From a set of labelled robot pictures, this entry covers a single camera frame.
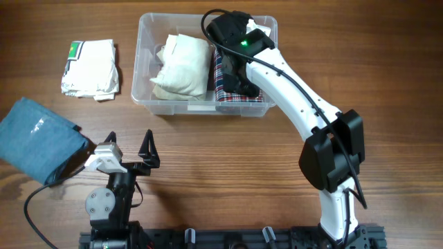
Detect white shirt green tag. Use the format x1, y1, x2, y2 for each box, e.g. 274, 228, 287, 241
61, 39, 120, 102

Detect blue denim jeans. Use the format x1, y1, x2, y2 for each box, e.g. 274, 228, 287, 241
1, 98, 89, 185

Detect red navy plaid shirt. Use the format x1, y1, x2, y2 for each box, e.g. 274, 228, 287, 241
213, 50, 263, 102

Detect cream cloth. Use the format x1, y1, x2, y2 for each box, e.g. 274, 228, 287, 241
150, 34, 213, 101

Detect black garment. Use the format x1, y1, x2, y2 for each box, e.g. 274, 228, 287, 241
221, 52, 260, 98

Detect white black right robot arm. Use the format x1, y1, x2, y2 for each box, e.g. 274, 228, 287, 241
201, 9, 367, 248

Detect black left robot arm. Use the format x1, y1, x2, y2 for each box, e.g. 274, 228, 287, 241
79, 129, 160, 249

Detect white label in container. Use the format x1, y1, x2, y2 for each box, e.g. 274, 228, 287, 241
188, 105, 216, 111

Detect clear plastic storage container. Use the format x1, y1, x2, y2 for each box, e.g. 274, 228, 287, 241
131, 12, 275, 117

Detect black left camera cable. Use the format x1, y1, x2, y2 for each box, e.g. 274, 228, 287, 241
23, 165, 87, 249

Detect black camera cable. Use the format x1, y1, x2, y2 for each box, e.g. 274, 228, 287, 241
200, 8, 368, 247
23, 165, 87, 249

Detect black right camera cable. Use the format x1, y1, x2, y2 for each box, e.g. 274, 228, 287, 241
200, 8, 368, 247

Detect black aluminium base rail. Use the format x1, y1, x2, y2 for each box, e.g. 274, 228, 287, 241
78, 225, 388, 249

